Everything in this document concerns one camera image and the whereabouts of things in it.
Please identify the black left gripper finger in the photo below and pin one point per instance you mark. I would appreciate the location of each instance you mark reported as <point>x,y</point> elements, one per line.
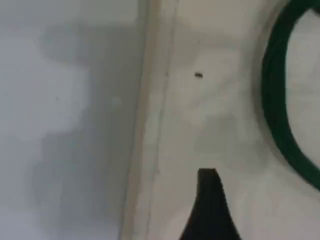
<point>210,212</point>

